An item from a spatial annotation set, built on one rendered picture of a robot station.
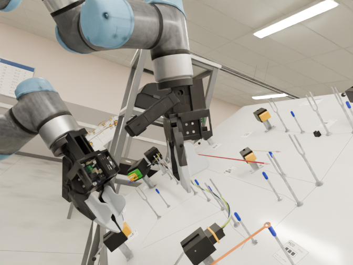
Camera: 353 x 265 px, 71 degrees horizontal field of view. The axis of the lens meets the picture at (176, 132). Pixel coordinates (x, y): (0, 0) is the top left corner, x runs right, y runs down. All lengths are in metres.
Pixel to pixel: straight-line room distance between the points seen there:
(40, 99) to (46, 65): 7.52
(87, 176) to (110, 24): 0.26
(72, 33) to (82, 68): 7.57
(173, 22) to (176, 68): 0.08
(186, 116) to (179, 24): 0.16
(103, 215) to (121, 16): 0.35
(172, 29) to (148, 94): 1.09
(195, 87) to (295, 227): 0.35
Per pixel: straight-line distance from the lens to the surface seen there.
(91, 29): 0.42
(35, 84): 0.60
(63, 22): 0.52
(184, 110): 0.48
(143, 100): 1.52
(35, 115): 0.57
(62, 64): 8.08
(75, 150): 0.52
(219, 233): 0.57
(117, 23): 0.40
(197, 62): 1.58
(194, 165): 0.47
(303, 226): 0.59
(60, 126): 0.54
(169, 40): 0.47
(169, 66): 0.46
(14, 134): 0.61
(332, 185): 0.66
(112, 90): 8.08
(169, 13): 0.48
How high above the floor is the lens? 1.31
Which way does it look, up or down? 3 degrees up
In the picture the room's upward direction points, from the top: 14 degrees clockwise
